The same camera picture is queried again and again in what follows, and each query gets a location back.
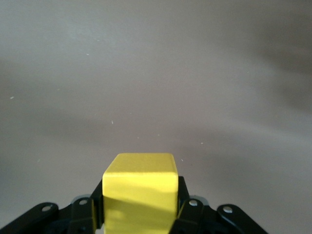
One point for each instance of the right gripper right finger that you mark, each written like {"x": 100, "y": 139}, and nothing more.
{"x": 200, "y": 219}

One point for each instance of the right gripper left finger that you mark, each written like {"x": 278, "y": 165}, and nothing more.
{"x": 80, "y": 214}

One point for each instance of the yellow wooden block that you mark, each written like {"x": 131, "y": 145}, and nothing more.
{"x": 139, "y": 190}

